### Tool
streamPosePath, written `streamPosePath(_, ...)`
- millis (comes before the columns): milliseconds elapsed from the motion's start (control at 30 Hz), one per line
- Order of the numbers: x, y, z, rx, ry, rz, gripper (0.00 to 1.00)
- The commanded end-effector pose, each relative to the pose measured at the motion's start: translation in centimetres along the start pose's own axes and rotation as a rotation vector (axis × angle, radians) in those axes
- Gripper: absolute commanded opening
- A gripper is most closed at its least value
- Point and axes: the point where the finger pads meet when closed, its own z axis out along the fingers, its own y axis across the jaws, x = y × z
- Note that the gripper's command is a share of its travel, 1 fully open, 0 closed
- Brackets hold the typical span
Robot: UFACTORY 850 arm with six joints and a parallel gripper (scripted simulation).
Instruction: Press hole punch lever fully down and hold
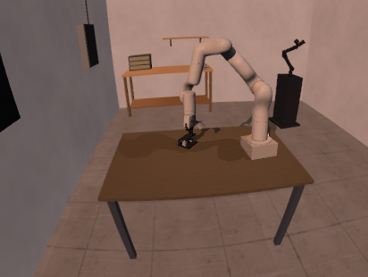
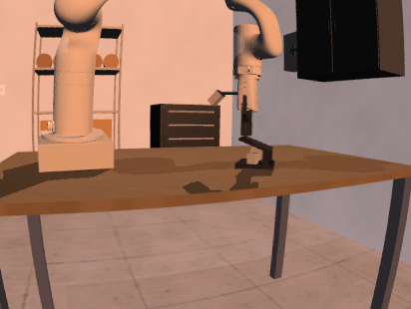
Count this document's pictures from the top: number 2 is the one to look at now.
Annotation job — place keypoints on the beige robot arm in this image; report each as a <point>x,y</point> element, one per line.
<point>73,97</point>

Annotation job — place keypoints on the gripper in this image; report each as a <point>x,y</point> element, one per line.
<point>246,90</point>

